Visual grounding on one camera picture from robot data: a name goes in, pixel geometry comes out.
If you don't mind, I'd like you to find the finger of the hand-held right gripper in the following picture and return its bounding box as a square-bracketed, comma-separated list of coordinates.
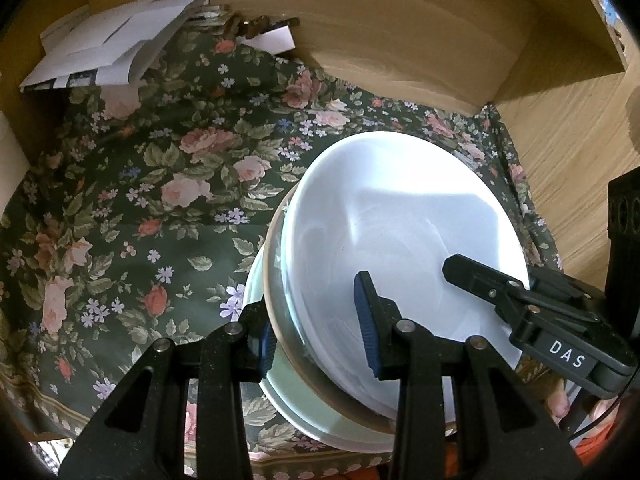
[442, 254, 539, 334]
[529, 266, 607, 323]

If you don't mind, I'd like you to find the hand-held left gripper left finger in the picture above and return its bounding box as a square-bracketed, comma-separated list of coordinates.
[57, 295, 277, 480]

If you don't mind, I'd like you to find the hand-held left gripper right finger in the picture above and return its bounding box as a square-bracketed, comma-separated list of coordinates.
[352, 270, 584, 480]

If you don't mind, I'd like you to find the mint green plate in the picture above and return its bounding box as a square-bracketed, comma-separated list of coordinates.
[241, 260, 453, 453]

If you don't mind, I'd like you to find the white plate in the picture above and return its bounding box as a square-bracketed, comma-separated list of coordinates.
[280, 131, 532, 413]

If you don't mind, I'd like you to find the person's right hand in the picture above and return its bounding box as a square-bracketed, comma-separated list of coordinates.
[545, 377, 616, 426]

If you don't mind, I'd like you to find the dark floral tablecloth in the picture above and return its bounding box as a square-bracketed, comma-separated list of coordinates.
[0, 25, 566, 480]

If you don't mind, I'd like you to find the white folded card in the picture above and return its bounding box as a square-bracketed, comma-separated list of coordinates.
[245, 27, 295, 56]

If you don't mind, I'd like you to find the white panel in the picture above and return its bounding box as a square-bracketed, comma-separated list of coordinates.
[0, 112, 32, 211]

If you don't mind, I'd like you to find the pile of white papers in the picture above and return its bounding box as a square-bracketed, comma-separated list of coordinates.
[20, 0, 211, 92]

